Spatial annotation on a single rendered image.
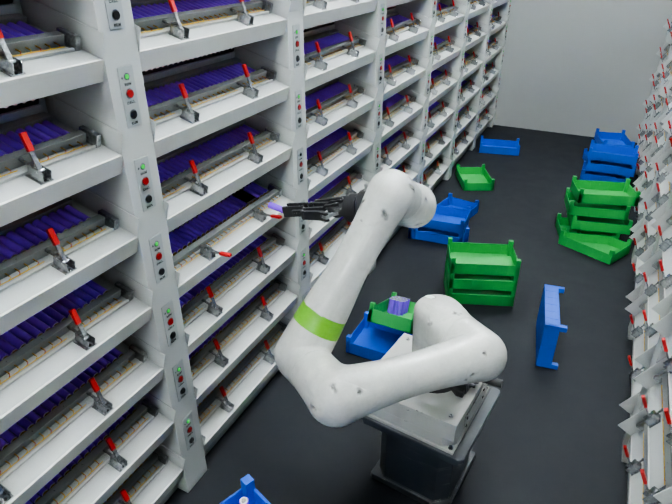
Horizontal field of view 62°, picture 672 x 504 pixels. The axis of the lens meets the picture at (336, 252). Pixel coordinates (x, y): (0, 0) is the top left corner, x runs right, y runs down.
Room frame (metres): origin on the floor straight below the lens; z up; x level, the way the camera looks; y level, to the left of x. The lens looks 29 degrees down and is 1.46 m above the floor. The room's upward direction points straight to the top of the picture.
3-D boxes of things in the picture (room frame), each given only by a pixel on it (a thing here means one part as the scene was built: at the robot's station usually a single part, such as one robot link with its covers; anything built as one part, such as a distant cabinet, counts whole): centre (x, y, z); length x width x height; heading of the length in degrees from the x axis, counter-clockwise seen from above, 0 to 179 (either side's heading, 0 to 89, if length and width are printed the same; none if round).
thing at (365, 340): (1.81, -0.22, 0.04); 0.30 x 0.20 x 0.08; 64
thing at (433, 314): (1.21, -0.28, 0.53); 0.16 x 0.13 x 0.19; 29
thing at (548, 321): (1.83, -0.87, 0.10); 0.30 x 0.08 x 0.20; 162
